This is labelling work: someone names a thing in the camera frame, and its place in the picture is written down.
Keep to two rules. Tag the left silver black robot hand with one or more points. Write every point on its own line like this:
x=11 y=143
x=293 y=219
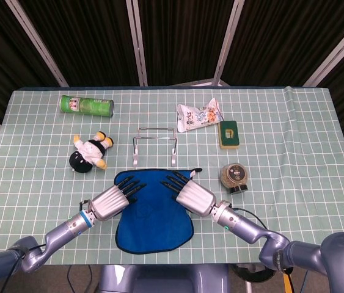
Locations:
x=110 y=201

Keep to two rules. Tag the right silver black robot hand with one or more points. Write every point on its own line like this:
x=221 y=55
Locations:
x=196 y=198

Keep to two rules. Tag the blue microfibre towel black trim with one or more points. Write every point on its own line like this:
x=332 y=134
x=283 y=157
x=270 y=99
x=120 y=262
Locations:
x=153 y=226

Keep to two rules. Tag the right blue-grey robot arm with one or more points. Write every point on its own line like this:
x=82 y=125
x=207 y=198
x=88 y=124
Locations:
x=251 y=227

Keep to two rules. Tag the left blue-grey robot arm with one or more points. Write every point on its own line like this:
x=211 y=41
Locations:
x=64 y=230

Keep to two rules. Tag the round glass jar black lid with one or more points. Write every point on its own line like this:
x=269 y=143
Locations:
x=234 y=174

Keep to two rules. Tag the black white penguin plush toy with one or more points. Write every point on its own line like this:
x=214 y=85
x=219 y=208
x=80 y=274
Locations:
x=83 y=161

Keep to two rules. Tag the green and yellow sponge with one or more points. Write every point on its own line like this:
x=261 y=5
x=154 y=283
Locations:
x=234 y=140

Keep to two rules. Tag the white printed snack bag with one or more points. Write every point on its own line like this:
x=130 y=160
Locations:
x=193 y=119

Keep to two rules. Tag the blue-grey robot torso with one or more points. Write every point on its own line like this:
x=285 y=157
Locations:
x=159 y=279

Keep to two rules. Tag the green white checked tablecloth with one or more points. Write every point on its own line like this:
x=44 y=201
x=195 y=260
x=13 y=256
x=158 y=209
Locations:
x=281 y=152

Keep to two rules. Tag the green cylindrical chip can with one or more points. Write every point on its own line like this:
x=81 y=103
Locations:
x=86 y=106

